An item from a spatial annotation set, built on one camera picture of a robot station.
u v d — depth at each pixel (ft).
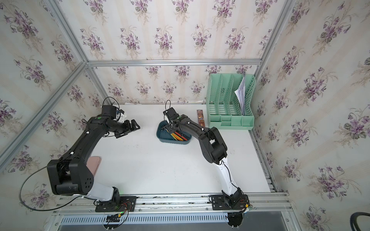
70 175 1.38
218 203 2.39
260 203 2.47
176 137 3.22
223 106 3.91
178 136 3.23
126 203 2.37
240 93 2.99
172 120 2.50
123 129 2.44
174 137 3.23
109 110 2.17
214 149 1.82
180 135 3.21
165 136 3.34
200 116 3.63
